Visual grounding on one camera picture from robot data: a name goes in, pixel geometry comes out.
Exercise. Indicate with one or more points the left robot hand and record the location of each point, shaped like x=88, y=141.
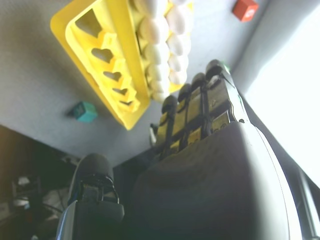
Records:
x=200, y=187

